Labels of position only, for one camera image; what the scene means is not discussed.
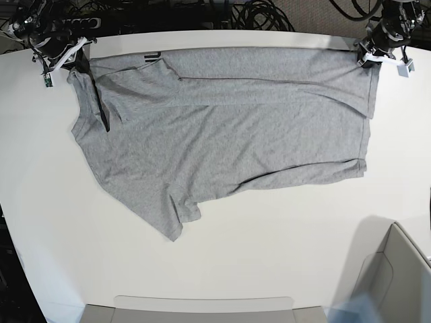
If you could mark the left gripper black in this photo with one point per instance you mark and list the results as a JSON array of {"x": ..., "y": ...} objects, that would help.
[{"x": 382, "y": 38}]

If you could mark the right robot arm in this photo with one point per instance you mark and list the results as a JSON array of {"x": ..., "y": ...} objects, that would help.
[{"x": 39, "y": 16}]

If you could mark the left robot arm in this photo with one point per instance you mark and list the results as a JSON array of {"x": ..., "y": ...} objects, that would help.
[{"x": 405, "y": 11}]

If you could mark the grey T-shirt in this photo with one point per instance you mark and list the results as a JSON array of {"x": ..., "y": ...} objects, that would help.
[{"x": 163, "y": 132}]

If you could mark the grey tray front edge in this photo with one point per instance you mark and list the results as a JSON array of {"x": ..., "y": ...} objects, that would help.
[{"x": 151, "y": 309}]

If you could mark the grey bin right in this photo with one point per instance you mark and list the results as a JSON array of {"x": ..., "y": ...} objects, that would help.
[{"x": 394, "y": 283}]

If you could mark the white power strip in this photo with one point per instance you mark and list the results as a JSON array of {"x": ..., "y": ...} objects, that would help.
[{"x": 82, "y": 23}]

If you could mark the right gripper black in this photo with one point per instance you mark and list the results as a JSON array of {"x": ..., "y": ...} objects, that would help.
[{"x": 54, "y": 44}]

